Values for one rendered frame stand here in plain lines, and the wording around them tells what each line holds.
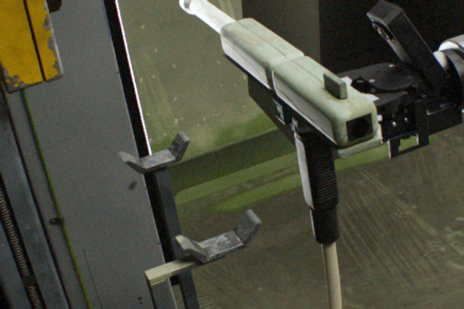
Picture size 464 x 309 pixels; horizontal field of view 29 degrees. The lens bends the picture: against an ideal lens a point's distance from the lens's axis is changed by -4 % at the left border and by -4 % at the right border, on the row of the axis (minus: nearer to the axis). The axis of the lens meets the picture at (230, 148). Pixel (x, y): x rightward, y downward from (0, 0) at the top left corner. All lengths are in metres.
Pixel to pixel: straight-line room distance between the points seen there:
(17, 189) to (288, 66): 0.31
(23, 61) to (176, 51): 2.28
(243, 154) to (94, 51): 1.73
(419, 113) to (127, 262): 0.69
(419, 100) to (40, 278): 0.44
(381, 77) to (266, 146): 2.09
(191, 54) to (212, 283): 0.83
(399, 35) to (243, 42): 0.19
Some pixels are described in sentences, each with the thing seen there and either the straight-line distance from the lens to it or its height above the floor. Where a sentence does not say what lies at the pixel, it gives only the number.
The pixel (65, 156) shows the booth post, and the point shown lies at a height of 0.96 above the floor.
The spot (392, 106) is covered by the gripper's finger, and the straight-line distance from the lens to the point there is 0.97.
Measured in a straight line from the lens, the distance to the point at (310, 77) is 0.92.
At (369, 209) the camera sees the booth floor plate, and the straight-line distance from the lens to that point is 2.82.
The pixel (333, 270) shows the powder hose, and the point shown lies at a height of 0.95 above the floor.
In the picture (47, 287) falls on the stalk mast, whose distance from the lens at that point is 0.93.
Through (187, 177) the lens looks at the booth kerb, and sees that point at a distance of 3.02.
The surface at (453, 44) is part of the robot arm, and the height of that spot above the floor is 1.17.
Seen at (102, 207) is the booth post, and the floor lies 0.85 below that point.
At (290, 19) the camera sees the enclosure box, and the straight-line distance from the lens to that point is 2.08.
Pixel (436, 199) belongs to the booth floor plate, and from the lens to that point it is 2.84.
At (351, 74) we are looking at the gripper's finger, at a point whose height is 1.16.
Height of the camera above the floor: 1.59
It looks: 28 degrees down
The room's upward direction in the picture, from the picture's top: 11 degrees counter-clockwise
